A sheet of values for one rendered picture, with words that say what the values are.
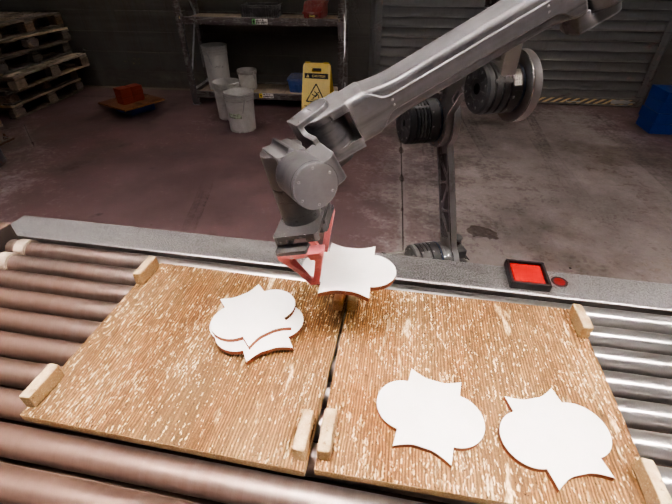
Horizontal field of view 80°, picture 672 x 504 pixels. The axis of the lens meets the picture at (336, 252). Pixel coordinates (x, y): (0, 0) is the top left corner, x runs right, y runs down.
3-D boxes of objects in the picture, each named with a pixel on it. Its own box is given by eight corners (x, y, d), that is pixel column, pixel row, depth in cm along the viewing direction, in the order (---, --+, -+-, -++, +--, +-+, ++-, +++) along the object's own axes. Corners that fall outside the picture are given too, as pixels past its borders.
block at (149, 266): (152, 265, 82) (148, 254, 81) (160, 266, 82) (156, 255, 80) (135, 284, 78) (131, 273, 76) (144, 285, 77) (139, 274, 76)
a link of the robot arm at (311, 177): (347, 148, 58) (319, 96, 53) (391, 169, 49) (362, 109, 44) (283, 199, 57) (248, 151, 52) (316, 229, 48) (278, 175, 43)
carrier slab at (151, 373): (156, 267, 84) (154, 261, 83) (349, 292, 78) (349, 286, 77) (24, 421, 57) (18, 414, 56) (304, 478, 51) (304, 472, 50)
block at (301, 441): (303, 417, 55) (302, 406, 54) (316, 419, 55) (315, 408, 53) (291, 460, 51) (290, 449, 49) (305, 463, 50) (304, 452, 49)
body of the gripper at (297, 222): (332, 205, 62) (320, 162, 58) (320, 244, 54) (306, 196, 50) (292, 210, 64) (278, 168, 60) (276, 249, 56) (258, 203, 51)
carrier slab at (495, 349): (350, 290, 78) (351, 284, 77) (573, 315, 73) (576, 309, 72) (314, 475, 51) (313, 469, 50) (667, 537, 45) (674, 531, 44)
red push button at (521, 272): (508, 267, 85) (509, 262, 84) (537, 270, 84) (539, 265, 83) (513, 285, 80) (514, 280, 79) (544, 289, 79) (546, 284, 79)
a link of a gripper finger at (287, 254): (341, 262, 64) (327, 211, 58) (334, 292, 58) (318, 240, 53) (300, 265, 65) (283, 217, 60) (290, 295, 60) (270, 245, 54)
